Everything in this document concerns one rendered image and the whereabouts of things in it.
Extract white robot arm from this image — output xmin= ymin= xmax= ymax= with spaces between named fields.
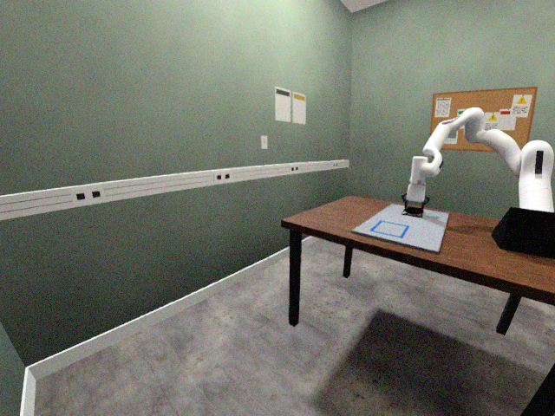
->
xmin=409 ymin=107 xmax=554 ymax=212

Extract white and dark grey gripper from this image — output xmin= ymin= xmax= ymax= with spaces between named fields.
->
xmin=402 ymin=183 xmax=430 ymax=211

